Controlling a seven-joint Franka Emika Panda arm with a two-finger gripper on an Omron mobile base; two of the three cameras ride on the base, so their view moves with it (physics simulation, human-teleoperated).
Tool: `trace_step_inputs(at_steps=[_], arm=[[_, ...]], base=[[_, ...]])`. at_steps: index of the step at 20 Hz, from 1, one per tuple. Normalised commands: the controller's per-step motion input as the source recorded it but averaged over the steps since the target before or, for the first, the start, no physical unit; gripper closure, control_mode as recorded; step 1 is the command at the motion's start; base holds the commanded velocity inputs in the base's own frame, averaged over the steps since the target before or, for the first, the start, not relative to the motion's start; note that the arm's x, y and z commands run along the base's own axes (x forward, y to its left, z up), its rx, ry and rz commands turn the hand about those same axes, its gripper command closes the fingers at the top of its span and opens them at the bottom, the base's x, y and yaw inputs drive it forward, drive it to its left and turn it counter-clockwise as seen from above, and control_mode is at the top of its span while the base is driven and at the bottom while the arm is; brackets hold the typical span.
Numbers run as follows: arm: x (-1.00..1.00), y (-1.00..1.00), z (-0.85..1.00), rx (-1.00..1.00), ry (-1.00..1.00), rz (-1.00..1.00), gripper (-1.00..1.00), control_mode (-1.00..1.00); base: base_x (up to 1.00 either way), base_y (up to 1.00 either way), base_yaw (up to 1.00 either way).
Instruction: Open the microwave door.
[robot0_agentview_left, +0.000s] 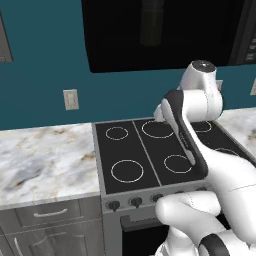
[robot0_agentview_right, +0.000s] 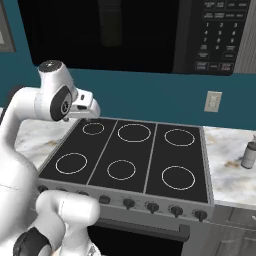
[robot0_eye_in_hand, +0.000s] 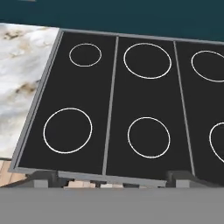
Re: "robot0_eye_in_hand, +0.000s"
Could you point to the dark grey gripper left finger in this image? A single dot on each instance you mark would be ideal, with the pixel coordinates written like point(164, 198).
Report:
point(43, 179)

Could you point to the black glass hob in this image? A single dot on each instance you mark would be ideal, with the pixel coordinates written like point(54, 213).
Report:
point(140, 96)

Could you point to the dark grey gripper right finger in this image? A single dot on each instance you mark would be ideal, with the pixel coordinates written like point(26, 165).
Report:
point(182, 178)

